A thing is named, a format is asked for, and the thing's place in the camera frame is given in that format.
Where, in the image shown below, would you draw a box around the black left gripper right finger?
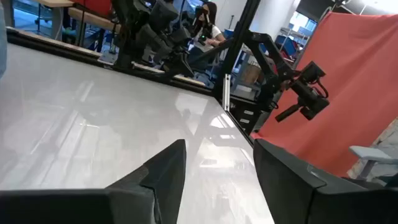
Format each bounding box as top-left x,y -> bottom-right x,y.
253,139 -> 398,224

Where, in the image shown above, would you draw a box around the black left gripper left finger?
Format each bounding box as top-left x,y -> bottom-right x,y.
0,139 -> 187,224

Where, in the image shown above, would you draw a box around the person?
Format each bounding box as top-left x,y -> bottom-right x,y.
190,1 -> 227,48

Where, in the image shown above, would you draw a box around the cardboard box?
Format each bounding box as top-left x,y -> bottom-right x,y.
241,63 -> 262,85

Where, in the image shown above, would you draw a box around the light grey chair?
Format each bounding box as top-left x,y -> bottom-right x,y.
348,144 -> 398,182

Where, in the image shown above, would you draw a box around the black box white labels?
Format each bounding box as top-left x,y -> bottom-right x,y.
231,99 -> 265,136

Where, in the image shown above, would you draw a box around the wooden bench table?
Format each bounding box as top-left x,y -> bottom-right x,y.
30,0 -> 123,34

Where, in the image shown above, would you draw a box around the blue chair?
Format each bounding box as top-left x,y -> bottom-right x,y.
275,34 -> 300,57

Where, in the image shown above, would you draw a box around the red fabric backdrop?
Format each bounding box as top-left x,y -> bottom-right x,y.
251,11 -> 398,179

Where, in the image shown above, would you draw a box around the silver aluminium bracket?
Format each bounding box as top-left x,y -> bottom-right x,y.
221,73 -> 232,112

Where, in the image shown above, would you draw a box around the black aluminium frame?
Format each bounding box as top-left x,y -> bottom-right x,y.
5,0 -> 262,147

